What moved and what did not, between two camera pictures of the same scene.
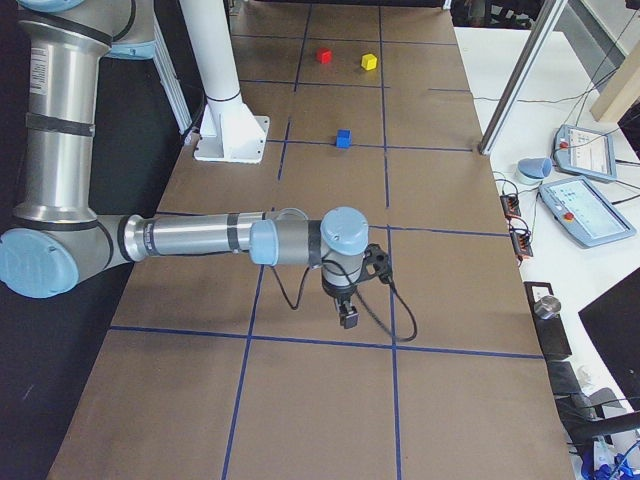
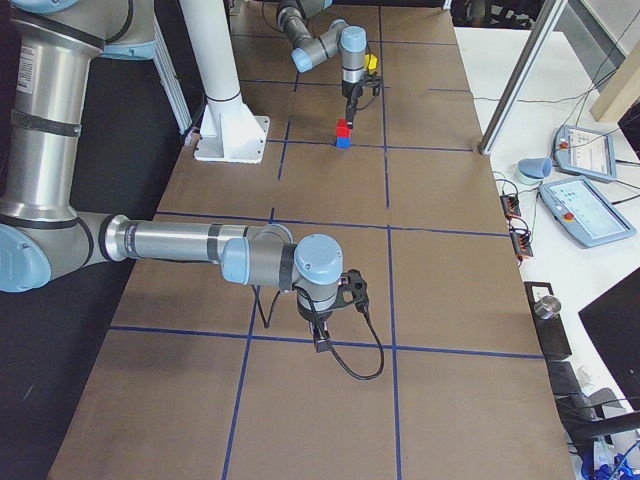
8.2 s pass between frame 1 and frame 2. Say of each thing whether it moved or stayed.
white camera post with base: stayed
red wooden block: moved
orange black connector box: stayed
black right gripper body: moved
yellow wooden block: stayed
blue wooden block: stayed
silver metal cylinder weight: stayed
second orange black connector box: stayed
